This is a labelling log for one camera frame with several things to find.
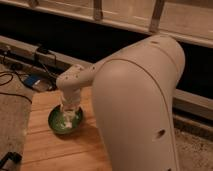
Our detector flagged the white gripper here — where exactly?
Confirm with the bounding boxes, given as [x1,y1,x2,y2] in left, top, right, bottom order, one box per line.
[61,90,81,106]

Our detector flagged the white plastic bottle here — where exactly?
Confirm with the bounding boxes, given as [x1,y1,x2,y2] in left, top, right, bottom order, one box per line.
[61,105,76,128]

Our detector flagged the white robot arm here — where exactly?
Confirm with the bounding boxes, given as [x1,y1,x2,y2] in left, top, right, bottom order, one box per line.
[56,35,185,171]

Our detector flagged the green ceramic bowl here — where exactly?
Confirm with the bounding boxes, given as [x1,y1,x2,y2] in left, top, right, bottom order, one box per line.
[48,105,83,135]

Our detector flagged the blue box on floor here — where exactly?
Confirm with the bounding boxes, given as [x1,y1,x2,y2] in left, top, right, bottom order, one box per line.
[23,75,41,88]

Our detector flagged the black power adapter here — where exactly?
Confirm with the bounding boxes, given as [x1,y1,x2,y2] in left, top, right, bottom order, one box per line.
[36,46,50,54]

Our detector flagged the wooden board table top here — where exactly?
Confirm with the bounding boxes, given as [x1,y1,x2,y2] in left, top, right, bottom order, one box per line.
[21,88,111,171]

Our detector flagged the black object bottom left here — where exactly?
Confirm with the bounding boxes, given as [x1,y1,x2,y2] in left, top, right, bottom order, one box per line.
[0,152,22,171]

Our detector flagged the black cable on floor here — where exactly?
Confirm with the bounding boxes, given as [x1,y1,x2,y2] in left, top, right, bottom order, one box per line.
[0,71,33,104]

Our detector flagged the metal window frame rail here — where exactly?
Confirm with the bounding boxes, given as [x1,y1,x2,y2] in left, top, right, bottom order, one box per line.
[0,0,213,48]

